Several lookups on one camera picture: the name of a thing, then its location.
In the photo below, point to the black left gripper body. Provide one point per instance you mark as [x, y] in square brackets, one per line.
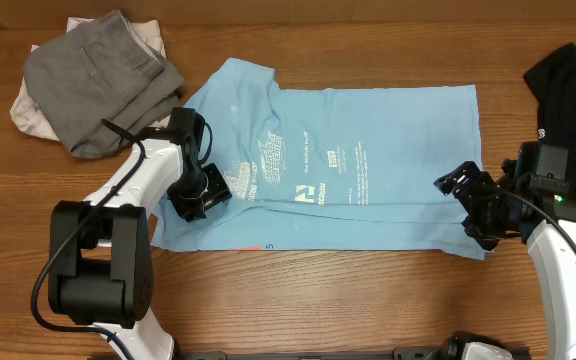
[199, 190]

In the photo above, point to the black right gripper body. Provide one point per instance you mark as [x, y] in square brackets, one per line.
[487, 210]

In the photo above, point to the light blue printed t-shirt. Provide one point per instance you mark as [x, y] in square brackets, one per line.
[332, 169]

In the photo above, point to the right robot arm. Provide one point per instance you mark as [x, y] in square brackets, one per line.
[531, 201]

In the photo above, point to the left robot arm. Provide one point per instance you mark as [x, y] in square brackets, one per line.
[99, 277]

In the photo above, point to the grey folded trousers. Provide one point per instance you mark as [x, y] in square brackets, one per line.
[100, 70]

